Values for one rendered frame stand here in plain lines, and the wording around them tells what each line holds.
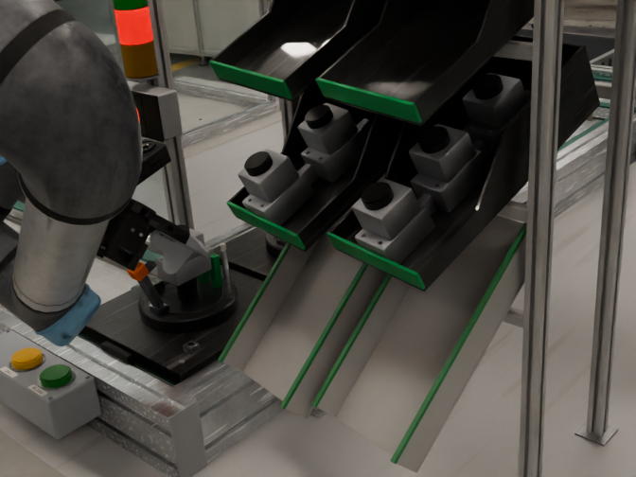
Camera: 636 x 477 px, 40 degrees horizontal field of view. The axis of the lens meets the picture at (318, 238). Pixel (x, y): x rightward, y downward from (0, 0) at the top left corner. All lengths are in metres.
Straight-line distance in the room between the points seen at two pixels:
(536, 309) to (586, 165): 0.96
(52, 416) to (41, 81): 0.61
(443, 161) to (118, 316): 0.61
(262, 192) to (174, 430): 0.33
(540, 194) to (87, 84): 0.43
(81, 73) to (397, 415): 0.50
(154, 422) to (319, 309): 0.25
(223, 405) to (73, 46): 0.61
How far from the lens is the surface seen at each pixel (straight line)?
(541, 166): 0.85
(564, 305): 1.47
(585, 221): 1.76
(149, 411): 1.11
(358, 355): 0.98
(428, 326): 0.96
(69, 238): 0.80
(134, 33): 1.35
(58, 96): 0.65
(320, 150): 0.96
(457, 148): 0.86
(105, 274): 1.54
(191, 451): 1.13
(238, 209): 0.98
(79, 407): 1.19
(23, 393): 1.22
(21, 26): 0.66
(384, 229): 0.82
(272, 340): 1.07
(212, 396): 1.12
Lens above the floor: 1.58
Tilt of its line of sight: 25 degrees down
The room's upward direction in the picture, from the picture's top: 4 degrees counter-clockwise
